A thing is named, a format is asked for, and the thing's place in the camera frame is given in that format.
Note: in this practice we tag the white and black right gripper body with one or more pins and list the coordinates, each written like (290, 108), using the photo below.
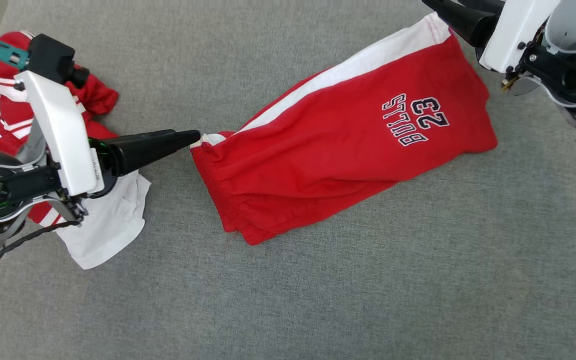
(515, 30)

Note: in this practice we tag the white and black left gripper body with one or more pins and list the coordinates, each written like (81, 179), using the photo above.
(63, 140)

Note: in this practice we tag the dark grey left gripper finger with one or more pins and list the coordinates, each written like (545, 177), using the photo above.
(143, 162)
(153, 142)

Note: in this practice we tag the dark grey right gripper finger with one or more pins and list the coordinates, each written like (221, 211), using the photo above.
(468, 25)
(485, 6)

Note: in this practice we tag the red jersey with white sleeves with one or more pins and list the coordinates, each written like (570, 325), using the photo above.
(108, 225)

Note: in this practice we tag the red basketball shorts white stripe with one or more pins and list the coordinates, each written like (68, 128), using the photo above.
(318, 165)

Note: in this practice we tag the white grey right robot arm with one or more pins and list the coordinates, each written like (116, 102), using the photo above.
(563, 25)

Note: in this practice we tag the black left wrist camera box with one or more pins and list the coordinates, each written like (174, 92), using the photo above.
(50, 57)

